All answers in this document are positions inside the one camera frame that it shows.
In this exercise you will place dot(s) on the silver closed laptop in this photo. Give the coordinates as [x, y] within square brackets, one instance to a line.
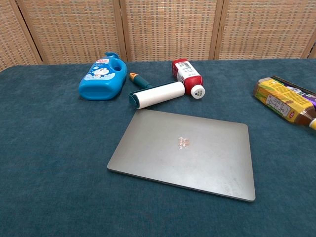
[182, 158]

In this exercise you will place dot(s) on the teal white lint roller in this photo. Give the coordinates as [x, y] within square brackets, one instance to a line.
[158, 93]

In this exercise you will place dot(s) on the red bottle white cap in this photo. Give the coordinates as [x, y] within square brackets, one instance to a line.
[187, 74]

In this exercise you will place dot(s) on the blue detergent bottle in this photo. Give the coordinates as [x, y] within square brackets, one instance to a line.
[103, 79]

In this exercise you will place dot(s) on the woven bamboo folding screen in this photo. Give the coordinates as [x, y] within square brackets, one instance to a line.
[158, 29]

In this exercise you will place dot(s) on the teal tablecloth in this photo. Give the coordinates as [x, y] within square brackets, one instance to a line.
[54, 158]

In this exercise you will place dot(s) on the yellow label tea bottle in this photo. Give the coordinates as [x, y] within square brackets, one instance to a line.
[284, 98]

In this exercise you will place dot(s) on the purple snack package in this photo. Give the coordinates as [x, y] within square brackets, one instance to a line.
[300, 89]

